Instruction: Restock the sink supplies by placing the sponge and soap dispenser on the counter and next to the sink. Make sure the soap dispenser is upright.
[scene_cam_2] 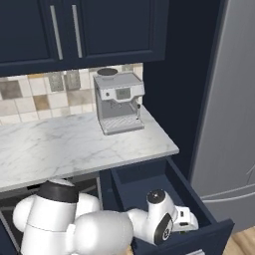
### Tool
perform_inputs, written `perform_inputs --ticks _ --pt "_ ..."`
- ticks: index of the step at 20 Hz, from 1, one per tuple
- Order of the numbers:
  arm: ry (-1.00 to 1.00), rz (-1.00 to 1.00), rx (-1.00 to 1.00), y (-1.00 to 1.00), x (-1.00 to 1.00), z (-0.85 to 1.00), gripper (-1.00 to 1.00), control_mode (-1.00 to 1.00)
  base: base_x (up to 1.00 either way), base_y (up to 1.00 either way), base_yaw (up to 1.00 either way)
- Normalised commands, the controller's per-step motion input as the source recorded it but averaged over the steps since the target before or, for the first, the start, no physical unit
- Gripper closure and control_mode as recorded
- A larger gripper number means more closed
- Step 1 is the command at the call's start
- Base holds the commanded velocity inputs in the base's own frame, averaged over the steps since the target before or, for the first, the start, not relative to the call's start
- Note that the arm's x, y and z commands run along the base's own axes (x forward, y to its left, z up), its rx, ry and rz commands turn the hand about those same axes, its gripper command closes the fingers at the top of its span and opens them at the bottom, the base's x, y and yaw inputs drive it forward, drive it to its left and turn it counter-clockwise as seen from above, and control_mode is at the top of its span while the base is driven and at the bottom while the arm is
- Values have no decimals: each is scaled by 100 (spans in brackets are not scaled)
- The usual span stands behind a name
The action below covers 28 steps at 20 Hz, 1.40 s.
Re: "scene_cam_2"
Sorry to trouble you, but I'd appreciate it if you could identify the silver cupboard door handle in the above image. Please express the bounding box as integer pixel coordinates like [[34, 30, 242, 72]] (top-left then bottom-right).
[[71, 3, 84, 60], [49, 4, 65, 61]]

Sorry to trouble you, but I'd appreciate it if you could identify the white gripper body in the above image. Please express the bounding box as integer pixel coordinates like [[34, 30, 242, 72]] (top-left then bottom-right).
[[180, 207, 200, 233]]

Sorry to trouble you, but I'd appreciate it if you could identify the navy tall side panel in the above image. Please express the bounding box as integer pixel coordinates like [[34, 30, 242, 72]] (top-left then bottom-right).
[[142, 0, 230, 180]]

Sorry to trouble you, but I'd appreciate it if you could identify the navy drawer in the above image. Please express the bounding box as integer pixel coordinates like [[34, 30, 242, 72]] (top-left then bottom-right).
[[99, 155, 235, 255]]

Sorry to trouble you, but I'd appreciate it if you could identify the silver espresso coffee machine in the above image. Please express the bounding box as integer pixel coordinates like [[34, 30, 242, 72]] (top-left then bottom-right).
[[93, 67, 146, 136]]

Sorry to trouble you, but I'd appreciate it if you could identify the grey fridge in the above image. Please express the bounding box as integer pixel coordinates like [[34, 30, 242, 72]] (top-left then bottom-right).
[[188, 0, 255, 234]]

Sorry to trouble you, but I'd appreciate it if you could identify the navy cupboard door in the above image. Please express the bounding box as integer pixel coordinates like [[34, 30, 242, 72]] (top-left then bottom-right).
[[0, 0, 66, 66], [63, 0, 169, 66]]

